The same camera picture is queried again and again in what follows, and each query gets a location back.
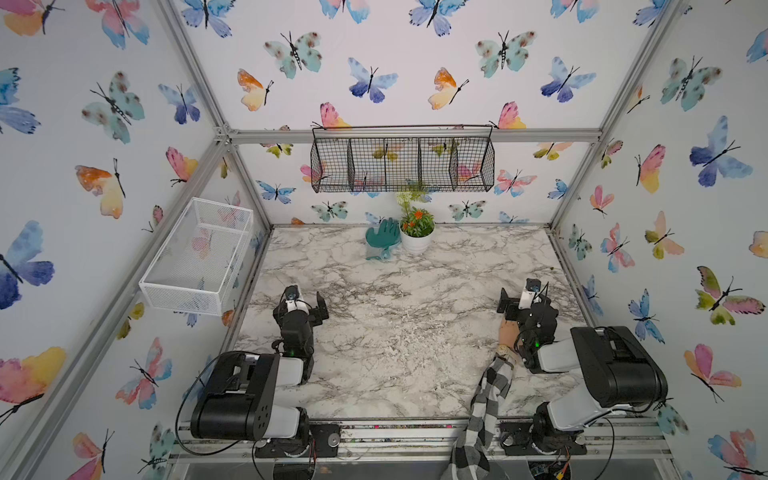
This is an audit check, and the beige wrist watch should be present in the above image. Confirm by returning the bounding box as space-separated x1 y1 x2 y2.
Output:
496 344 520 364

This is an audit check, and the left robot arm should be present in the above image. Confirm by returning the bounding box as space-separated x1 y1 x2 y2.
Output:
189 285 329 458

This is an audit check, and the plaid sleeved forearm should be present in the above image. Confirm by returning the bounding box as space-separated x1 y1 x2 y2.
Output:
441 354 516 480

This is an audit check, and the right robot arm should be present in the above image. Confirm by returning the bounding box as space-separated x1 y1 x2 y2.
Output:
497 279 668 456

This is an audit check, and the mannequin hand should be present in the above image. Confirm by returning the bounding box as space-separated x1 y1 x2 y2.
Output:
498 320 520 354

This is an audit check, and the green hand shaped holder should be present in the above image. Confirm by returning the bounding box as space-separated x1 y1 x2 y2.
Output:
365 218 400 260

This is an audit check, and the potted plant white pot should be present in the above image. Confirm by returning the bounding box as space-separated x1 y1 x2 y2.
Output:
396 184 435 255

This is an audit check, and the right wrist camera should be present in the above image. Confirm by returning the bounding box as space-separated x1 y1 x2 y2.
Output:
519 278 542 310

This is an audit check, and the white mesh wall basket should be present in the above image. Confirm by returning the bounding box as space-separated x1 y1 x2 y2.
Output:
139 197 254 316

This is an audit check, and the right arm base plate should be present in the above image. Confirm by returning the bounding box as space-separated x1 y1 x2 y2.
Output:
499 421 587 456

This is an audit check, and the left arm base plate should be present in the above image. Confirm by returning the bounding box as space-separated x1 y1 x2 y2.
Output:
255 423 341 459

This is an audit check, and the black wire wall basket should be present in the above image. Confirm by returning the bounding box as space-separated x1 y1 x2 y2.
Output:
304 125 496 194

